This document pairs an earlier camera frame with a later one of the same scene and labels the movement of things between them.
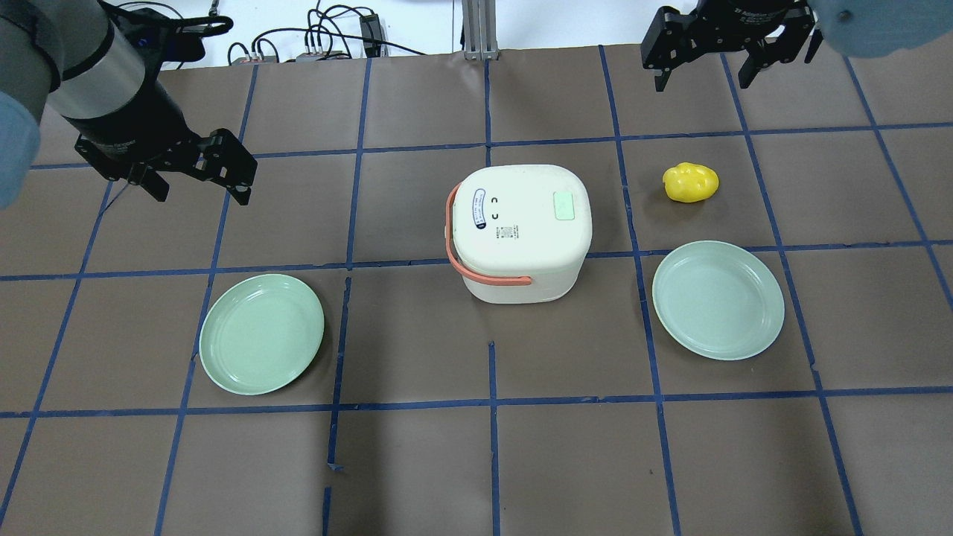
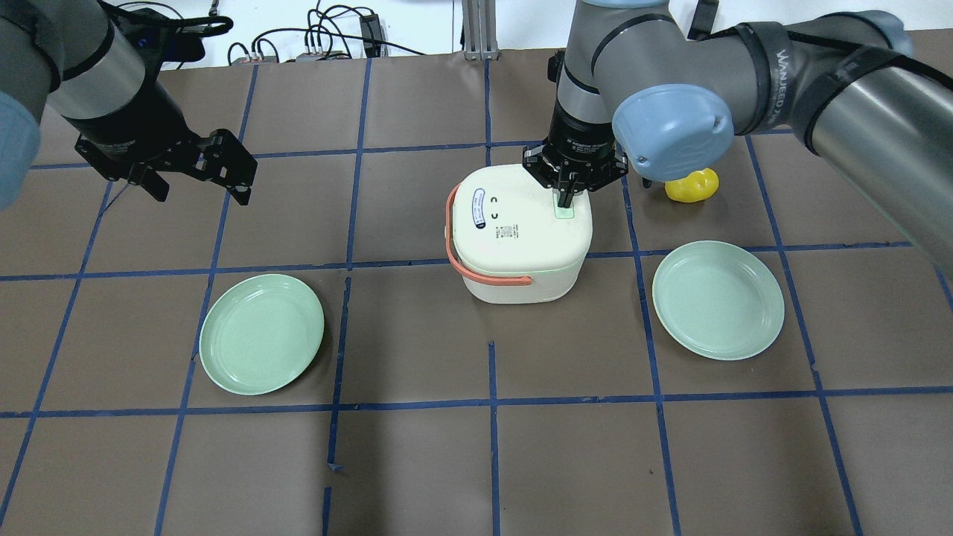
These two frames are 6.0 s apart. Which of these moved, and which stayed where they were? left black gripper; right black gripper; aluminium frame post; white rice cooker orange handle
Moved: right black gripper
Stayed: left black gripper; aluminium frame post; white rice cooker orange handle
